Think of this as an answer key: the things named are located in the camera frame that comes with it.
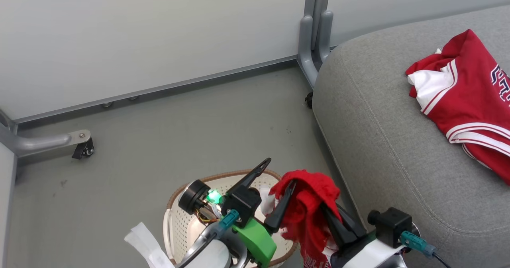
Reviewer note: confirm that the small black caster wheel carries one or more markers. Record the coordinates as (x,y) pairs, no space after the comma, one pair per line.
(309,100)
(83,149)

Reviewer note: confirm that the grey metal partition base rail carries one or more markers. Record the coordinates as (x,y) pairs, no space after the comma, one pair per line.
(159,88)

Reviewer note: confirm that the white folded tape strip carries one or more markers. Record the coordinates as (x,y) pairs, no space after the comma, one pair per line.
(149,246)

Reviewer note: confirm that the red and white jersey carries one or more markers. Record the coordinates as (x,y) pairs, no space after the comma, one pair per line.
(470,100)

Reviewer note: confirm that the white perforated laundry basket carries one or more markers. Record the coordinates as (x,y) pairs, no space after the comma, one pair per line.
(181,232)

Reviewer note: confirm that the red knit garment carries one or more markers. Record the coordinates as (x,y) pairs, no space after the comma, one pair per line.
(306,204)

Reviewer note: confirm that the grey fabric sofa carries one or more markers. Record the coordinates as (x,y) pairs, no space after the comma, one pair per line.
(398,140)

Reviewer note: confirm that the small grey rail foot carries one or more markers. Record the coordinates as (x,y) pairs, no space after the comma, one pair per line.
(106,104)
(133,98)

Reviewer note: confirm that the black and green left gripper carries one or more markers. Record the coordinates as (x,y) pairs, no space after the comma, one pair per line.
(247,208)

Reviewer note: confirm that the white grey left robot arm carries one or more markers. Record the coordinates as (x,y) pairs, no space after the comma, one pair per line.
(215,258)

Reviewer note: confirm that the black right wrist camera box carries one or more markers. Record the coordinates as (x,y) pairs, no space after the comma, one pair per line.
(392,226)

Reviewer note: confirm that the black round left wrist camera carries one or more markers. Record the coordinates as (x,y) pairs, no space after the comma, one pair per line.
(193,196)

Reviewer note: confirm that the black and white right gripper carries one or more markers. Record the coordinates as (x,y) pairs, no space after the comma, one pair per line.
(370,256)

